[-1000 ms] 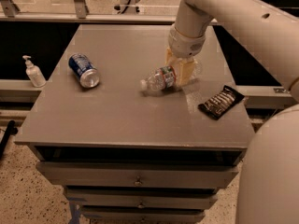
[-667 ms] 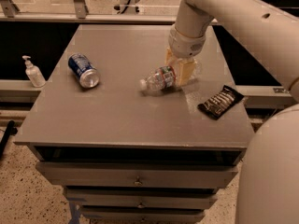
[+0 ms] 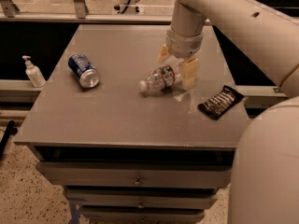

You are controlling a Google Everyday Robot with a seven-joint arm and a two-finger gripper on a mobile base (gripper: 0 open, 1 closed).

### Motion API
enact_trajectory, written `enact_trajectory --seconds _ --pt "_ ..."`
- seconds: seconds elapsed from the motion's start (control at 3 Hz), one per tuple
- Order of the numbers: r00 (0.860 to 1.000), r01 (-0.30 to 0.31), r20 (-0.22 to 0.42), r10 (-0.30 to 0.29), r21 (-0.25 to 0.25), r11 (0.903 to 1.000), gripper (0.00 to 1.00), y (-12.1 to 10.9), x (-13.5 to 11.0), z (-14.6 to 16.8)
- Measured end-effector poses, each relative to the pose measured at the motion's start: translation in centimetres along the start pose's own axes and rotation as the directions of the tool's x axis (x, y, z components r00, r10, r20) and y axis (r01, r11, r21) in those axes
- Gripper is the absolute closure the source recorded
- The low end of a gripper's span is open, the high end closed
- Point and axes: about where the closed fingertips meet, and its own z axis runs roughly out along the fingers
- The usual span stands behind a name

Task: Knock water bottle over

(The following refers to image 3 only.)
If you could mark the grey drawer cabinet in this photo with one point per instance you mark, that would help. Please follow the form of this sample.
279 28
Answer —
117 123

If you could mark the white pump dispenser bottle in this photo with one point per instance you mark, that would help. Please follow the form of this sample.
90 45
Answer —
34 73

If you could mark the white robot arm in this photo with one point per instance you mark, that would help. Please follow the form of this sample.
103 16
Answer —
265 173

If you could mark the metal window rail frame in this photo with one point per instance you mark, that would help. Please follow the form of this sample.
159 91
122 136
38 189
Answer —
85 11

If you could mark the black snack packet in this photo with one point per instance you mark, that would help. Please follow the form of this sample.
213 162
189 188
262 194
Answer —
216 106

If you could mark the grey drawer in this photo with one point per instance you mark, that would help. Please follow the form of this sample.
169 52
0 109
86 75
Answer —
140 198
135 175
142 215

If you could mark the clear plastic water bottle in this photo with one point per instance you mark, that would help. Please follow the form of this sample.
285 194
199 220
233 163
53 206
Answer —
162 77

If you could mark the black pole on floor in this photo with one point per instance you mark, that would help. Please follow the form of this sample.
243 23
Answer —
10 130

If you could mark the bottom grey drawer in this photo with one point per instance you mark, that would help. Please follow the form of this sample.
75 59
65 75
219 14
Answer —
142 215

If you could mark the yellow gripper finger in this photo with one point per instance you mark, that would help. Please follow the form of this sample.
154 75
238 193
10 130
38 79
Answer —
164 54
188 69

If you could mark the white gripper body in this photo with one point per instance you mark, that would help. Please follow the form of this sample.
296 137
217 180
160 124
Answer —
183 46

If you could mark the top grey drawer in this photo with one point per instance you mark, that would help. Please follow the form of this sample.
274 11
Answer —
135 175

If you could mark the middle grey drawer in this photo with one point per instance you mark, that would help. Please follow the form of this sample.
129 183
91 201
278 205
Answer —
140 198

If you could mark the blue soda can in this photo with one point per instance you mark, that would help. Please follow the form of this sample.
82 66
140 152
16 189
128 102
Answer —
87 75

